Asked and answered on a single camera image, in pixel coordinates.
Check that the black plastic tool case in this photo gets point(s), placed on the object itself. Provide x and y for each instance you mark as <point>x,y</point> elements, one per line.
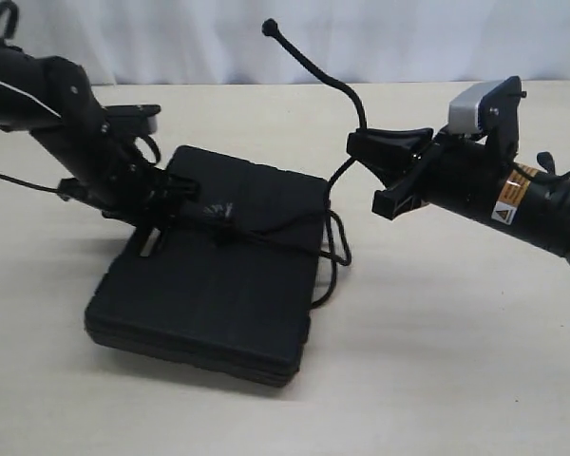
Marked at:
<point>231,289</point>

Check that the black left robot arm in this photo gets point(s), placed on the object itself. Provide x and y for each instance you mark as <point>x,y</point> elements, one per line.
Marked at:
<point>108,150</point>

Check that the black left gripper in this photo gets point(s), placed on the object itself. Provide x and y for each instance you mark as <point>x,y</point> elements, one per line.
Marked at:
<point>138,193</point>

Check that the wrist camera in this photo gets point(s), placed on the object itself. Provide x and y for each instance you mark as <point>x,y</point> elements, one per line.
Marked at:
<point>133,119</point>
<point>489,109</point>

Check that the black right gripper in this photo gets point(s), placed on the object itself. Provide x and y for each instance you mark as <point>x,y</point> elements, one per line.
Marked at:
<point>412,165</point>

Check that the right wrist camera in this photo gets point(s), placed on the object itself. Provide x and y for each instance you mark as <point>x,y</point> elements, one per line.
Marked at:
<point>489,109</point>

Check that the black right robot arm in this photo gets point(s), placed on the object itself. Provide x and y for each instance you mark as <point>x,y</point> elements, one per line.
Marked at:
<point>517,200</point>

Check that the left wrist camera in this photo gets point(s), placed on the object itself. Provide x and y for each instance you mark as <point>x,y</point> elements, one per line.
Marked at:
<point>133,119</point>

